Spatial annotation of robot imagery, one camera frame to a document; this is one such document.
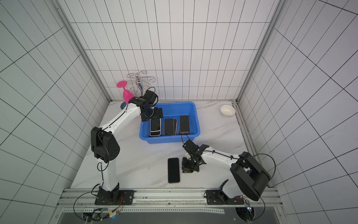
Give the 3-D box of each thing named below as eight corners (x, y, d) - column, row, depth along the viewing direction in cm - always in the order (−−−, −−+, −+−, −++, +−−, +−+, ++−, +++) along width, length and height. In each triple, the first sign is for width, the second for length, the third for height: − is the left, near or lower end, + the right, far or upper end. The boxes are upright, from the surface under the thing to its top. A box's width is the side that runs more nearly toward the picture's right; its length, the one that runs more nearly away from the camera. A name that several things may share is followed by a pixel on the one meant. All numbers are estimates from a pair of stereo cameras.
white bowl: (220, 118, 109) (222, 114, 105) (218, 109, 115) (219, 104, 111) (234, 118, 109) (236, 114, 105) (231, 109, 115) (233, 104, 111)
